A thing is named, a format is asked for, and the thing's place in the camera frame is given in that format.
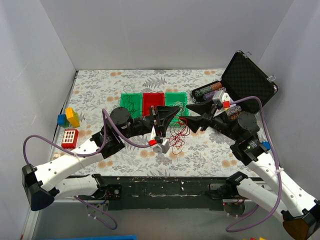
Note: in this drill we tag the small white red toy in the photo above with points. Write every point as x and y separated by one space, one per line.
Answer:
56 156

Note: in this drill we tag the black table front frame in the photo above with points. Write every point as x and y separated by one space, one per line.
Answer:
163 192

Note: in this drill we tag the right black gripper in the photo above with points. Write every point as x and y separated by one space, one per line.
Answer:
207 119

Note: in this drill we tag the right green plastic bin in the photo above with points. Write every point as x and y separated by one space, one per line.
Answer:
177 99

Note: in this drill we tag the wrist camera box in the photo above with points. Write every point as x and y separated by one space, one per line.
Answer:
219 97
158 144

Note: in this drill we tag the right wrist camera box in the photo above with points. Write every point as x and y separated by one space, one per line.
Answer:
219 97

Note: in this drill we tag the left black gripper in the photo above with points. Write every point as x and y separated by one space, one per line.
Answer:
154 120

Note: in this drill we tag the red plastic bin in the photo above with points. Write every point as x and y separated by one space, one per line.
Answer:
151 99

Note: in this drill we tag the red window toy brick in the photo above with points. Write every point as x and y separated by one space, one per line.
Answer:
70 138

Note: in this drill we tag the floral table mat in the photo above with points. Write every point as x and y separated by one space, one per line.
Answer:
203 153

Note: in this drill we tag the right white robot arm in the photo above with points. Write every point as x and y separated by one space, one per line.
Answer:
297 210

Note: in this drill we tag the blue plastic bin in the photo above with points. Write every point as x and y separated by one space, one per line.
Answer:
117 237

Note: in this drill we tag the black poker chip case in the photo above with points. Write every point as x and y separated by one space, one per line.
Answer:
242 78

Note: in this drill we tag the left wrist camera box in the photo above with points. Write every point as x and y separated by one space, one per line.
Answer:
158 144

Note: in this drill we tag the green plastic bin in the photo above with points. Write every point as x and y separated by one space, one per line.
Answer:
133 103
177 99

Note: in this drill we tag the left green plastic bin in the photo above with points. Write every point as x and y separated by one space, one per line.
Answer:
133 103

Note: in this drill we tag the yellow red toy pieces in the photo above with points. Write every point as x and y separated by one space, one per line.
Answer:
255 238

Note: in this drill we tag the small blue toy brick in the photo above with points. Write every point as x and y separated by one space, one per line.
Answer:
266 145

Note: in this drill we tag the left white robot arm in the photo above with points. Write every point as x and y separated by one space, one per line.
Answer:
45 183

